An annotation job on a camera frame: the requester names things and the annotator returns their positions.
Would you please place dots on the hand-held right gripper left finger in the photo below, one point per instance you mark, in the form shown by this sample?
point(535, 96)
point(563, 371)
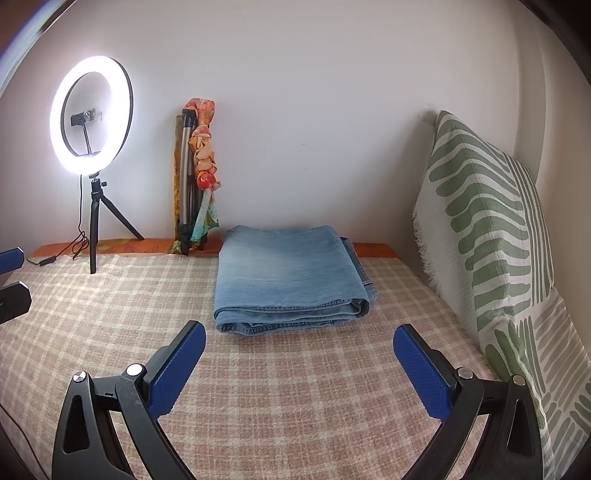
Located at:
point(178, 369)

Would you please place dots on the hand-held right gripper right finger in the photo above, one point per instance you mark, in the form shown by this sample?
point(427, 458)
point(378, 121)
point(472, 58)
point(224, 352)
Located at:
point(422, 369)

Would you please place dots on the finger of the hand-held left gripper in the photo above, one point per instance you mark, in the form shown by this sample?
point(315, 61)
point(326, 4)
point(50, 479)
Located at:
point(11, 259)
point(14, 302)

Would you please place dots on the blue denim pants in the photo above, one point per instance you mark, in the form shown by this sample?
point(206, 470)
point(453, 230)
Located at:
point(286, 272)

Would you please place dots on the black mini tripod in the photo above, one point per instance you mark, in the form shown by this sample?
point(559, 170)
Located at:
point(94, 221)

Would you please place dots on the orange mattress sheet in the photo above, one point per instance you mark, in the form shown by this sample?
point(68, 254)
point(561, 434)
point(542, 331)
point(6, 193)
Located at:
point(374, 249)

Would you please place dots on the green striped pillow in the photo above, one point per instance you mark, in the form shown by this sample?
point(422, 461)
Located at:
point(554, 369)

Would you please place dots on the black phone holder clamp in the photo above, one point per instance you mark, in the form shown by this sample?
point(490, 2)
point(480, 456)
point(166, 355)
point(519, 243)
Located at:
point(76, 119)

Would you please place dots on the green leaf pattern pillow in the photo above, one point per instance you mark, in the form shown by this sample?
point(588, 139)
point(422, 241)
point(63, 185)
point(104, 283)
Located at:
point(475, 194)

